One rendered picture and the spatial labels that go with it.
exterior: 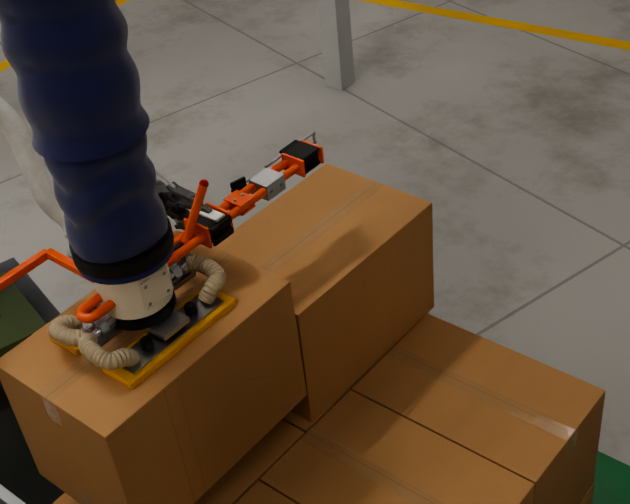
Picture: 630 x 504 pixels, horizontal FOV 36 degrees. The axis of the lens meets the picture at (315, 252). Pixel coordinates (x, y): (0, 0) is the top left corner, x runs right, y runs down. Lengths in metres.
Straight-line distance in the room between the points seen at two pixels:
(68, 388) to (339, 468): 0.79
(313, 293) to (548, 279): 1.71
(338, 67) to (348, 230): 2.74
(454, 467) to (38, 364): 1.09
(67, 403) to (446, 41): 4.19
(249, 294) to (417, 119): 2.92
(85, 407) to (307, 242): 0.86
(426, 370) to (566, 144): 2.29
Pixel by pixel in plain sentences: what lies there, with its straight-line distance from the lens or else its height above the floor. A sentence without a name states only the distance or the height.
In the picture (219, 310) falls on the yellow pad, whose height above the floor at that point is 1.09.
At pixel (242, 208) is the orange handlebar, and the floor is 1.21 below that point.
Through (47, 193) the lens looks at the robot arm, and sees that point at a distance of 2.57.
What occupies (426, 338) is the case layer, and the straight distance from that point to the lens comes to 2.98.
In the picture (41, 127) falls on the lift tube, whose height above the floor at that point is 1.66.
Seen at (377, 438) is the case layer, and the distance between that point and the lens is 2.71.
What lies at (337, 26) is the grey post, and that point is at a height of 0.38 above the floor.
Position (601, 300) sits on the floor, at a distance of 4.00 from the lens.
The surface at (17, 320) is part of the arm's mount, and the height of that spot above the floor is 0.80.
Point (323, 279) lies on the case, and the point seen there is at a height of 0.94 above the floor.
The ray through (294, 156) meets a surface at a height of 1.23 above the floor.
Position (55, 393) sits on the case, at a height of 1.07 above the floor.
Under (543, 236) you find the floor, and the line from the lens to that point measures 4.31.
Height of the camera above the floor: 2.56
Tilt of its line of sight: 37 degrees down
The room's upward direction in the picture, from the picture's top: 6 degrees counter-clockwise
